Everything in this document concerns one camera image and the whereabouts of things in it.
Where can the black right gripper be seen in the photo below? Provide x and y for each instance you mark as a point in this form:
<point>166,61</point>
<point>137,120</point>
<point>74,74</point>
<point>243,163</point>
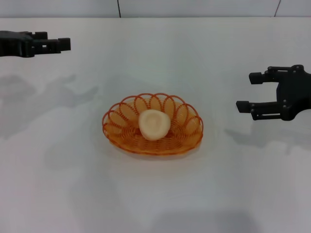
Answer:
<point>296,92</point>

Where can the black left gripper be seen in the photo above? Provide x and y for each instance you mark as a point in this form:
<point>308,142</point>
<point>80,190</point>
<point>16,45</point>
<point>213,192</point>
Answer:
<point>14,44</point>

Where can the pale round bread bun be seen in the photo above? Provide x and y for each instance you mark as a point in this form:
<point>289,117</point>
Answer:
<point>153,126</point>

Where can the orange woven plastic basket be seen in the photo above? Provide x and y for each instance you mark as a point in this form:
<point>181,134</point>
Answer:
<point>155,145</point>

